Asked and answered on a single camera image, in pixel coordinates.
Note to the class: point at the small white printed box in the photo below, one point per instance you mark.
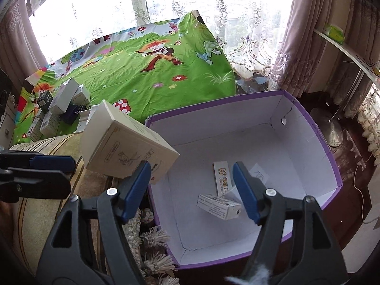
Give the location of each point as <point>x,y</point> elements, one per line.
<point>216,205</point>

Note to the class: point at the silver round stand base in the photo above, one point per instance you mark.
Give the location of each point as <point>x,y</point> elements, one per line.
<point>329,130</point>

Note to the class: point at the dark blue box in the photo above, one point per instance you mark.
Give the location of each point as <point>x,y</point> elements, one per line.
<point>69,115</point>

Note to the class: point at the mauve patterned curtain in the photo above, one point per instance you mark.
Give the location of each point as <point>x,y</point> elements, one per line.
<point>311,35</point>
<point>14,35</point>

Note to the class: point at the beige cardboard box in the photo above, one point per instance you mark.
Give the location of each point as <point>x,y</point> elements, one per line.
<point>124,142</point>

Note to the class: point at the white curved shelf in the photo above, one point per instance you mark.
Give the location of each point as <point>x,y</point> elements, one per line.
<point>350,52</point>

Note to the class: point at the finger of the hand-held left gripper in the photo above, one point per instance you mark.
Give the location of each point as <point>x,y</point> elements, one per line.
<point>41,184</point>
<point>53,163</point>

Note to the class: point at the black small box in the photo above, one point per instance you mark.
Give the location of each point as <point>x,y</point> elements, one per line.
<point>45,101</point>

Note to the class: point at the white cube box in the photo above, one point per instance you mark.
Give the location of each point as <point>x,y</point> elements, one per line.
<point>81,95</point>

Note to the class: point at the green cartoon printed cloth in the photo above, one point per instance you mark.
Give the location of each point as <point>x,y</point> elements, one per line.
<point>133,74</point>

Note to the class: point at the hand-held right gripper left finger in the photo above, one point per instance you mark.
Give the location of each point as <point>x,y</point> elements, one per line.
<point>137,190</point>

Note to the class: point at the white grey small box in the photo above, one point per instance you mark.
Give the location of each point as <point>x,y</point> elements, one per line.
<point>49,124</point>

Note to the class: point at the white paper slip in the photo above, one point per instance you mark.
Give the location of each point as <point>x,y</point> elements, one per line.
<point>261,174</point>

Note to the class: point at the cream lace curtain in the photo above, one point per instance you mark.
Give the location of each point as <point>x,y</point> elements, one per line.
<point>369,118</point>

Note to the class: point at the green tissue pack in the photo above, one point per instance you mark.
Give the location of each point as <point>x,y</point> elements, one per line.
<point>335,32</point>

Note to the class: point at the striped tasselled blanket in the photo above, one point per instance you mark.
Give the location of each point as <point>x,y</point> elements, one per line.
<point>31,219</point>

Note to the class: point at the white embroidered sheer curtain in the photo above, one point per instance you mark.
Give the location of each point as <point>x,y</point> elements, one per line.
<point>237,35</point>

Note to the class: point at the silver white tall box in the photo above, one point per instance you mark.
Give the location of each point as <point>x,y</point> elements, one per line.
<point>66,95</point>

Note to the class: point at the white carton with orange logo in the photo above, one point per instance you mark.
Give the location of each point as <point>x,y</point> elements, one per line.
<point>221,178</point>

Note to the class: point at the purple cardboard storage box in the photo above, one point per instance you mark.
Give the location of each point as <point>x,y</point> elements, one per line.
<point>207,142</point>

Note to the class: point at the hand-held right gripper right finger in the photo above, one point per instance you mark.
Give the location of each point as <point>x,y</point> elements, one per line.
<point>245,193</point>

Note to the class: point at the dark cabinet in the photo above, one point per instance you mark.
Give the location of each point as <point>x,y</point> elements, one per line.
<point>7,95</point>

